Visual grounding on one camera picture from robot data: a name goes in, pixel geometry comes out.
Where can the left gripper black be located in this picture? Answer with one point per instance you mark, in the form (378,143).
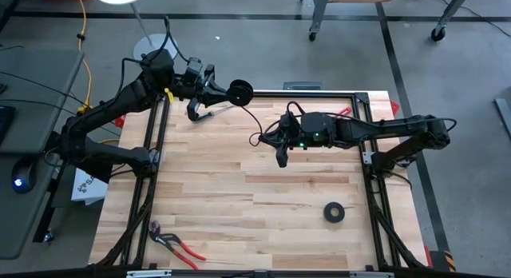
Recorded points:
(199,93)

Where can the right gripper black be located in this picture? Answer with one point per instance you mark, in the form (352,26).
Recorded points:
(293,139)

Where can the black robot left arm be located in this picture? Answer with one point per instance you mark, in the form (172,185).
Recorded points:
(120,100)

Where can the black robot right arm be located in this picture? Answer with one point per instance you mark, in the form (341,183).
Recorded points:
(379,128)

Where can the yellow tag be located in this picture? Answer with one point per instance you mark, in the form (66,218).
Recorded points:
(169,95)

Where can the black tape roll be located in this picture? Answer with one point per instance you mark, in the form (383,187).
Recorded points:
(326,212)

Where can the red clamp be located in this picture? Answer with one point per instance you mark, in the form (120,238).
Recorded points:
(394,107)
(120,121)

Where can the wooden table with grey legs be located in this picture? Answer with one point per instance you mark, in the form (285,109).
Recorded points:
(321,10)

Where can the white printed box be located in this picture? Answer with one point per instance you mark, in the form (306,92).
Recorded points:
(85,188)

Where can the grey desk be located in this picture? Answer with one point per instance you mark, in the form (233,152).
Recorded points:
(32,78)

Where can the black computer mouse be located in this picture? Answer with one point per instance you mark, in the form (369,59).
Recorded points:
(26,172)

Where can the grey metal bar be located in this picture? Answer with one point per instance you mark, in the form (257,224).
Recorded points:
(504,116)

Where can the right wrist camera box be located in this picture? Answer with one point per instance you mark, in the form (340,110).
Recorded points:
(289,120)

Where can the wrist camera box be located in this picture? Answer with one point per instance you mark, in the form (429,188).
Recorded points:
(193,70)
(289,120)

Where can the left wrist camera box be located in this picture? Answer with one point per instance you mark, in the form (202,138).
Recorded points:
(193,70)

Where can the black aluminium table frame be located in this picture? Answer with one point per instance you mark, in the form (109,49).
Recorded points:
(319,94)

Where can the silver bracket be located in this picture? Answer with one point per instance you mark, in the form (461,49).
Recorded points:
(371,275)
(147,274)

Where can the grey wheeled cart frame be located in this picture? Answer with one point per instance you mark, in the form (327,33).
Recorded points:
(449,12)

